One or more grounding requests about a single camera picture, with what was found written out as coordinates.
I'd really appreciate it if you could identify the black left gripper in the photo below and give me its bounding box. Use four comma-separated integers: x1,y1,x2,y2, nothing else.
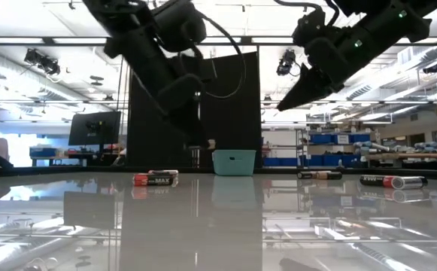
157,74,209,148

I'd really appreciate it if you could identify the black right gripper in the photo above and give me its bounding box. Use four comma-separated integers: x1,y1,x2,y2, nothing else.
277,35,369,111

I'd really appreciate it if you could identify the teal plastic basket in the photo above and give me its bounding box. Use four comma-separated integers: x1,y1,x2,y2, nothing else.
212,149,257,177

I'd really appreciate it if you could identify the red black MAX battery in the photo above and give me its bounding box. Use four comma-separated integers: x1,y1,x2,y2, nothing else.
132,173,179,187

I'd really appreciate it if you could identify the black folding partition screen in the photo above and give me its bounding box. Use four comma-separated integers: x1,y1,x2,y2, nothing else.
126,51,263,169

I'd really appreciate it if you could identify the blue storage bin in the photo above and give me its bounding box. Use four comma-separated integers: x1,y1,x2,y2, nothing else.
309,134,335,145
308,154,362,168
349,133,372,145
263,157,299,168

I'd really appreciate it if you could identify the metal storage shelf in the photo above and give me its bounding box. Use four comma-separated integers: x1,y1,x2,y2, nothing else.
296,129,377,169

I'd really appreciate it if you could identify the ceiling air vent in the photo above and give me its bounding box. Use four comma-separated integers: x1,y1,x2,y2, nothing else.
397,47,415,65

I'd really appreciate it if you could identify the black computer monitor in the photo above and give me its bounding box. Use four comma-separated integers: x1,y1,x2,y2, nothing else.
68,111,123,147

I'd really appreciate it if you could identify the wooden workbench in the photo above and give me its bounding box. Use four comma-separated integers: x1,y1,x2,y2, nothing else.
366,151,437,170

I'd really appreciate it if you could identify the dark office desk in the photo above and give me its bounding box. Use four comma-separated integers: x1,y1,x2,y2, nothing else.
29,152,128,167

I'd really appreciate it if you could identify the blue box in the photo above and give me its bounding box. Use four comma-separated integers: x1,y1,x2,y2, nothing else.
29,146,59,159

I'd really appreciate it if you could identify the black overhead camera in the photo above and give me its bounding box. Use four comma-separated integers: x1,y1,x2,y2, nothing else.
276,48,302,78

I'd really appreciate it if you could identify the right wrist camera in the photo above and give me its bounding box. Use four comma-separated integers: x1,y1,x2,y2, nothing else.
292,8,328,48

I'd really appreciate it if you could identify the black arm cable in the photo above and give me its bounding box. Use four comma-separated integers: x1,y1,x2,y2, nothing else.
197,13,247,100

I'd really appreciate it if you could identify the black overhead frame beam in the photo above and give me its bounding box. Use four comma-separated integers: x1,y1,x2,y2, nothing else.
0,35,437,47

